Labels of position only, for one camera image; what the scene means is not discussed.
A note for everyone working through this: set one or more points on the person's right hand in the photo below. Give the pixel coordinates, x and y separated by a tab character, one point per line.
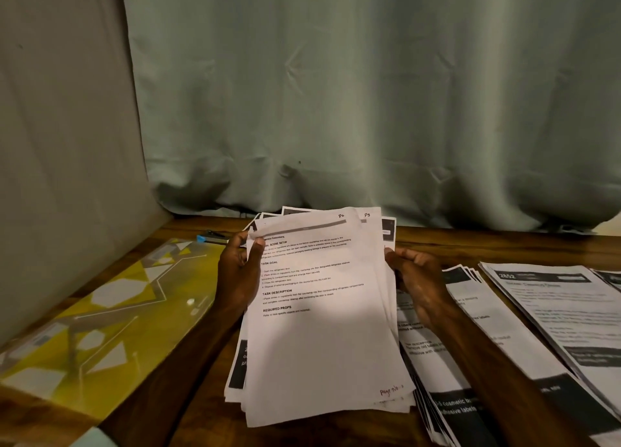
422	282

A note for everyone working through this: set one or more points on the person's left hand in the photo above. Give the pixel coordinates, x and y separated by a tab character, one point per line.
238	277

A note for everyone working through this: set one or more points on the yellow patterned folder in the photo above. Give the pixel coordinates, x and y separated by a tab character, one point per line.
97	330

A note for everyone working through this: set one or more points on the person's right forearm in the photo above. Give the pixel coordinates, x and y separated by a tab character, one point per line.
505	384

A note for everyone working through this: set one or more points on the person's left forearm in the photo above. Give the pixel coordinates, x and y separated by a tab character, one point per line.
165	389

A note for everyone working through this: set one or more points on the blue pen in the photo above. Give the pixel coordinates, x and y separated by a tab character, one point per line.
211	238

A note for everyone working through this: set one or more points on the pale green curtain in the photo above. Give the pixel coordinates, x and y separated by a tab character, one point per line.
378	83

